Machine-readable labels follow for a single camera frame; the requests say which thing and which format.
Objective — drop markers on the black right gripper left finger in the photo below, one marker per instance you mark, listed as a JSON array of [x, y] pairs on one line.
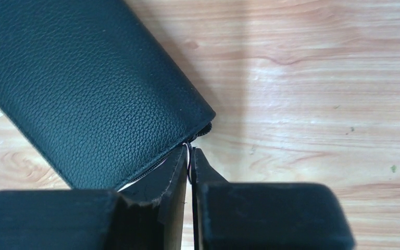
[[146, 215]]

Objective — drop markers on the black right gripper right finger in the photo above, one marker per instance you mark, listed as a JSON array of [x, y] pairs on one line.
[[279, 215]]

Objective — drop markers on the black zip tool case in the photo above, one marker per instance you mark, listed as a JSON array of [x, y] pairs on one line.
[[93, 91]]

